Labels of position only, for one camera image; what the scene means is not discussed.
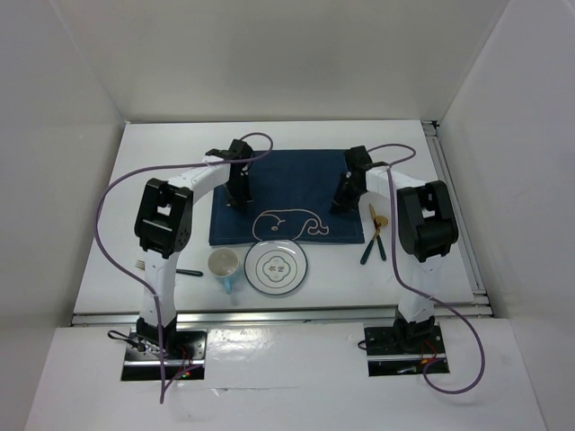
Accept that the purple cable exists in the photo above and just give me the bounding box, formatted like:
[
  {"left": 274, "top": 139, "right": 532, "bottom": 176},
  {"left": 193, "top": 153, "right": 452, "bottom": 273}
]
[
  {"left": 363, "top": 143, "right": 487, "bottom": 395},
  {"left": 96, "top": 132, "right": 274, "bottom": 404}
]

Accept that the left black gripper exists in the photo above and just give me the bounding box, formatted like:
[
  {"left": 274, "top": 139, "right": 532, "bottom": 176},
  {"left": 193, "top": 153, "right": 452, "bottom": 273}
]
[{"left": 222, "top": 172, "right": 252, "bottom": 214}]

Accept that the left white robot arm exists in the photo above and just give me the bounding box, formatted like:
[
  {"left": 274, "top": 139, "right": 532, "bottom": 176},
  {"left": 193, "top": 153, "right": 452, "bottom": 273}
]
[{"left": 135, "top": 139, "right": 253, "bottom": 358}]

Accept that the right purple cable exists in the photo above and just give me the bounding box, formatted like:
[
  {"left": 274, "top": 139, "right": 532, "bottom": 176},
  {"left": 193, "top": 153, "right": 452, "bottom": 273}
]
[{"left": 363, "top": 143, "right": 487, "bottom": 395}]

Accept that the light blue mug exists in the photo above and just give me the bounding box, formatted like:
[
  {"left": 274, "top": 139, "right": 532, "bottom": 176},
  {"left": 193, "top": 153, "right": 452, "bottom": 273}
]
[{"left": 208, "top": 248, "right": 241, "bottom": 295}]

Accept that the blue whale placemat cloth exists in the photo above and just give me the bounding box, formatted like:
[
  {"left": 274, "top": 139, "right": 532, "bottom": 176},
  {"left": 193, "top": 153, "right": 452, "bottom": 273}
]
[{"left": 208, "top": 149, "right": 365, "bottom": 246}]

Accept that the aluminium table frame rail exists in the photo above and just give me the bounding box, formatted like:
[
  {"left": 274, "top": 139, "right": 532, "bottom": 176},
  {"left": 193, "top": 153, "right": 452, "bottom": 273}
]
[{"left": 69, "top": 119, "right": 495, "bottom": 327}]

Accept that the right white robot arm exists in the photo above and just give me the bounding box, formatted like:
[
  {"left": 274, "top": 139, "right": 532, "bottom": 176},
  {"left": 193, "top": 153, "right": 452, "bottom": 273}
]
[{"left": 331, "top": 143, "right": 459, "bottom": 352}]

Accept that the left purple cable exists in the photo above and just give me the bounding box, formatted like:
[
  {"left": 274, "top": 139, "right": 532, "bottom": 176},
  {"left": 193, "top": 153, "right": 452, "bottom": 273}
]
[{"left": 96, "top": 132, "right": 274, "bottom": 404}]

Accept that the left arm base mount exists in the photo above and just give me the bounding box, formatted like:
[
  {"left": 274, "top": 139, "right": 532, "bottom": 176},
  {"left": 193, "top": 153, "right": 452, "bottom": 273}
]
[{"left": 107, "top": 330, "right": 208, "bottom": 382}]

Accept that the white plate blue rim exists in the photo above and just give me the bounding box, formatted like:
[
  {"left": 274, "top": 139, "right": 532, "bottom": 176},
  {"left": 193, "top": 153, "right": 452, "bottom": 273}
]
[{"left": 243, "top": 240, "right": 308, "bottom": 297}]

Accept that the gold fork dark handle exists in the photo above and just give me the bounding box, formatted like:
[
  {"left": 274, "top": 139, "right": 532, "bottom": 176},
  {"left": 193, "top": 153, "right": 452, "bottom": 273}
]
[{"left": 135, "top": 260, "right": 204, "bottom": 277}]

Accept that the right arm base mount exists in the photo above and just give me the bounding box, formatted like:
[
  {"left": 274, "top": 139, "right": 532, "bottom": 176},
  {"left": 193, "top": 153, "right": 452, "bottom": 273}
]
[{"left": 357, "top": 325, "right": 450, "bottom": 377}]

